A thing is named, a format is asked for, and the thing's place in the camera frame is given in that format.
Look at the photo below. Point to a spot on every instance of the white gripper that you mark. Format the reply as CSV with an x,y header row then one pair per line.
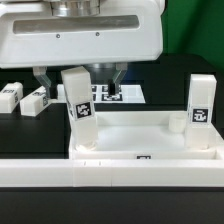
x,y
44,33

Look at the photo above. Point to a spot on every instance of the white desk top tray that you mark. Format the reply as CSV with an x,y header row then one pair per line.
x,y
149,135

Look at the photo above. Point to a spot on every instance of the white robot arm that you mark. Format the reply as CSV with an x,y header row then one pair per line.
x,y
46,33

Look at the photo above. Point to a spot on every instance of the white base marker plate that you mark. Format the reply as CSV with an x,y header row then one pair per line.
x,y
127,94

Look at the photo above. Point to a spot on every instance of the white L-shaped obstacle fence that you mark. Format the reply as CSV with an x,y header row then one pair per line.
x,y
111,173

